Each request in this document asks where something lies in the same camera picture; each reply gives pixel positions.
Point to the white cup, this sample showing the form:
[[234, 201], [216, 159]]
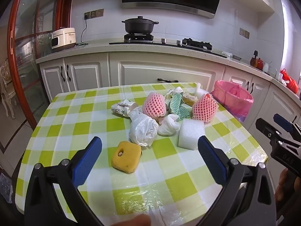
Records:
[[279, 75]]

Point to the gold triple wall outlet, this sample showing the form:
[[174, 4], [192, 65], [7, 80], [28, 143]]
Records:
[[94, 14]]

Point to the red wooden glass door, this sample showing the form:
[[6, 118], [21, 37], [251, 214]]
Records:
[[11, 58]]

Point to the pink foam fruit net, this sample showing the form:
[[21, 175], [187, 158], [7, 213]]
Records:
[[154, 104]]

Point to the green checkered tablecloth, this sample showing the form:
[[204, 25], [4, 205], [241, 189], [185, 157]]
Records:
[[70, 127]]

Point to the red plastic bag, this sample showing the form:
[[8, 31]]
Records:
[[290, 82]]

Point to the pink-lined trash bin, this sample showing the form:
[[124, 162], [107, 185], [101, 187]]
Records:
[[225, 98]]

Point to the black burner grate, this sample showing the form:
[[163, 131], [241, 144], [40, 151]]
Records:
[[138, 37], [196, 44]]

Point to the white lower kitchen cabinets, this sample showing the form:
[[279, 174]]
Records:
[[141, 68]]

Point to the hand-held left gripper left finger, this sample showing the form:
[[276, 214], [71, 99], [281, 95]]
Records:
[[87, 162]]

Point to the gold double wall outlet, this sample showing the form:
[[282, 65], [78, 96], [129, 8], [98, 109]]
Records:
[[244, 33]]

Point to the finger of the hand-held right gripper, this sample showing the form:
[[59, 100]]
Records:
[[283, 123], [267, 128]]

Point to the crushed printed paper cup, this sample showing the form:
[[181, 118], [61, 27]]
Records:
[[121, 108]]

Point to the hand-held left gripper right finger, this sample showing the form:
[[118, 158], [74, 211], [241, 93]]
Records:
[[211, 162]]

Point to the white lidded jar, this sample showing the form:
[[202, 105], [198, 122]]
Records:
[[266, 67]]

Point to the pink foam net red inside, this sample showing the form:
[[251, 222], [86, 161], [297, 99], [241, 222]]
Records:
[[203, 109]]

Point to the black glass gas cooktop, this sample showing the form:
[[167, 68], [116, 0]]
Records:
[[164, 43]]

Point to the white rice cooker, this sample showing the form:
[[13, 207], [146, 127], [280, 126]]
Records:
[[63, 38]]

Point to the person's right hand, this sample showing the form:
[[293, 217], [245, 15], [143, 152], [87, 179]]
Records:
[[285, 186]]

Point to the large white plastic bag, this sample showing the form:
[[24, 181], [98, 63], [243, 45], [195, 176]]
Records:
[[143, 129]]

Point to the white foam block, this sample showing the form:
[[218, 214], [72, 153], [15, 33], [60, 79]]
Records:
[[190, 134]]

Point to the small white tissue bundle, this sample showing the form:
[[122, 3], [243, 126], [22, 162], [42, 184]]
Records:
[[168, 124]]

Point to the black cooking pot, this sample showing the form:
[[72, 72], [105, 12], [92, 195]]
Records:
[[140, 26]]

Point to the clear plastic bag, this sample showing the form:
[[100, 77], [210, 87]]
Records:
[[6, 188]]

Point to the crumpled beige wrapper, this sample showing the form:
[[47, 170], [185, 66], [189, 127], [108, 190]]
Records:
[[189, 97]]

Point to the yellow sponge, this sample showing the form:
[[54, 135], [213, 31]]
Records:
[[128, 160]]

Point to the white plastic container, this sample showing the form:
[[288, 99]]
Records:
[[201, 90]]

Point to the red lidded jar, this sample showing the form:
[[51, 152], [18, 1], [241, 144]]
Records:
[[259, 64]]

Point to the white plastic packet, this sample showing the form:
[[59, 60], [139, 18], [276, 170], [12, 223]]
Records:
[[227, 54]]

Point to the green zigzag cloth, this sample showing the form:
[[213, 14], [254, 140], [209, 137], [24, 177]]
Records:
[[180, 106]]

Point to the speckled white kitchen countertop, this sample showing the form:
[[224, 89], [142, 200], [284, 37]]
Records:
[[98, 48]]

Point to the white ornate chair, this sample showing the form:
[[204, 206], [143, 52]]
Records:
[[6, 75]]

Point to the person's left hand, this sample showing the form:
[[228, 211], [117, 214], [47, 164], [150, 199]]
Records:
[[134, 221]]

